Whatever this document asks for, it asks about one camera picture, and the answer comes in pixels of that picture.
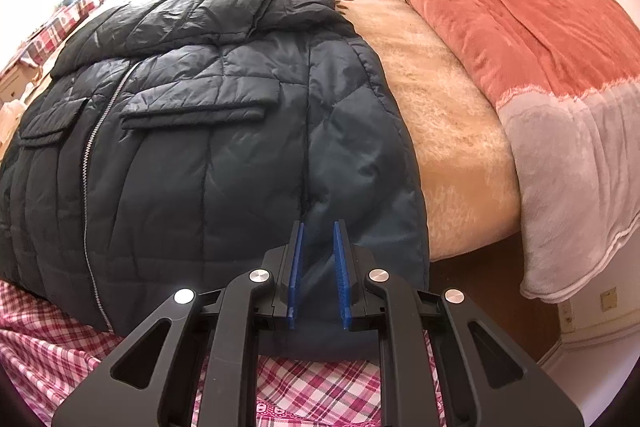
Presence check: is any white bedside drawer cabinet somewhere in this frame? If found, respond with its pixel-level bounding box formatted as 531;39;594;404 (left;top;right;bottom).
0;58;42;104

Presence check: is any beige leaf-pattern bed blanket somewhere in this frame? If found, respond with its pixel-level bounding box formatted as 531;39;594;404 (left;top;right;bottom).
338;0;520;261

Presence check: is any pink and rust striped blanket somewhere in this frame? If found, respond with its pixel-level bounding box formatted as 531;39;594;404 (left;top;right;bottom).
405;0;639;303

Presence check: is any pink plaid shirt torso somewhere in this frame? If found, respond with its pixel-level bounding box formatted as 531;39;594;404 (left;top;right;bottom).
0;278;446;427

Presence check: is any plaid cloth on cabinet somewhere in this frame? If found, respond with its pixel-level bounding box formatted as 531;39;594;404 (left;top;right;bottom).
1;0;106;76

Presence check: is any dark navy quilted puffer jacket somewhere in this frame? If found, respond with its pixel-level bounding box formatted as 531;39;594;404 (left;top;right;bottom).
1;0;428;361

